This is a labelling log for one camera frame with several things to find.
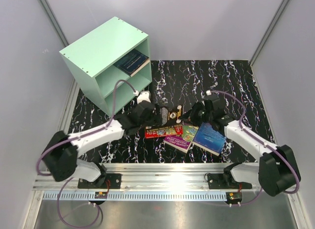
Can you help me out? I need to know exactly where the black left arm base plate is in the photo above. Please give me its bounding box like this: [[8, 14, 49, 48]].
[[77, 173, 122, 189]]

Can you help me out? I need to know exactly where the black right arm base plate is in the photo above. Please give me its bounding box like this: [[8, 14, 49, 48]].
[[205, 172, 252, 190]]

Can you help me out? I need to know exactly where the dark blue paperback book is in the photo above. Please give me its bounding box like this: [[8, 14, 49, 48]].
[[114, 49, 149, 77]]

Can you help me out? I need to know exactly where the purple treehouse book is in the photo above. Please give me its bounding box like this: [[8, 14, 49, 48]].
[[163, 125, 198, 153]]

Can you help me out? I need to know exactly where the red paperback book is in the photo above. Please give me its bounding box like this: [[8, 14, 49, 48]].
[[145, 125, 184, 139]]

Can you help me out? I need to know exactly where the aluminium mounting rail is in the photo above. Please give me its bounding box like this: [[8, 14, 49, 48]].
[[32, 163, 258, 194]]

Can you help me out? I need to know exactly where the mint green wooden shelf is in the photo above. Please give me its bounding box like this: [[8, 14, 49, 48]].
[[60, 17, 152, 115]]

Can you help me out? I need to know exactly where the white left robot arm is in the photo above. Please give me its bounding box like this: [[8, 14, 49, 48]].
[[40, 101, 161, 188]]

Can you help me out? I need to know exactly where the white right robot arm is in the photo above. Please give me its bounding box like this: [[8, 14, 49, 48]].
[[180, 95, 301, 197]]

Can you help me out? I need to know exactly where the white slotted cable duct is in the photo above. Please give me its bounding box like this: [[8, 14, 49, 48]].
[[43, 191, 227, 201]]

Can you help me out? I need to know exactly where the black paperback book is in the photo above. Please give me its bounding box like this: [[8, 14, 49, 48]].
[[159, 105, 184, 126]]

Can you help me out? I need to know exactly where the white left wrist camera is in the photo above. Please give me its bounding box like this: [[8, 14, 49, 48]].
[[133, 90, 151, 104]]

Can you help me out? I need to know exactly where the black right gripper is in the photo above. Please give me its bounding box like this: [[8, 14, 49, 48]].
[[178, 101, 213, 127]]

